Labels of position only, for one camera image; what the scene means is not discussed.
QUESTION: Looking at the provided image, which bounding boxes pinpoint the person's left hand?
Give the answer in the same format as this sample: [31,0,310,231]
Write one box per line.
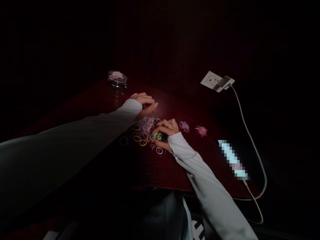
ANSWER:
[129,92,159,121]

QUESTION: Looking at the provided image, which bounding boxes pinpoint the person's right hand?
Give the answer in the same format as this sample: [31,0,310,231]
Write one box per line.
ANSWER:
[151,118,180,152]

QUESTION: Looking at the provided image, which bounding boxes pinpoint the pile of colourful hair bands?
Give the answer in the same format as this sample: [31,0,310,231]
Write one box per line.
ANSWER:
[119,116,167,156]

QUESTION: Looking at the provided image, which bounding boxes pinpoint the clear plastic jar with lid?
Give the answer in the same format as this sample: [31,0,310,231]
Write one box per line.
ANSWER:
[107,70,128,98]

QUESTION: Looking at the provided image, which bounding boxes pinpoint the small pink hair band heap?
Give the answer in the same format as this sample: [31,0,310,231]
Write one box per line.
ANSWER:
[195,125,208,137]

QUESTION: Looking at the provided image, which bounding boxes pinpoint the white charger plug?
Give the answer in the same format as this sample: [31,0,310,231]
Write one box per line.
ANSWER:
[215,75,236,93]

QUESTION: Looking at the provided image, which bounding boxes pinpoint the smartphone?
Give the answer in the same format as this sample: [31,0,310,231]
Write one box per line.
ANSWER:
[216,139,251,181]

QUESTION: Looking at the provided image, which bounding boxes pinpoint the person's body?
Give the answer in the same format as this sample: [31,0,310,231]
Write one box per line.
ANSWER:
[140,190,208,240]

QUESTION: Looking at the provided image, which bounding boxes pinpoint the white wall socket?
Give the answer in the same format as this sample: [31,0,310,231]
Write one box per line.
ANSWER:
[200,71,223,88]

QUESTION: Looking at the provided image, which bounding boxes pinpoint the white charging cable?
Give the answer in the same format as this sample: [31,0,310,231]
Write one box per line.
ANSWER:
[230,85,268,225]

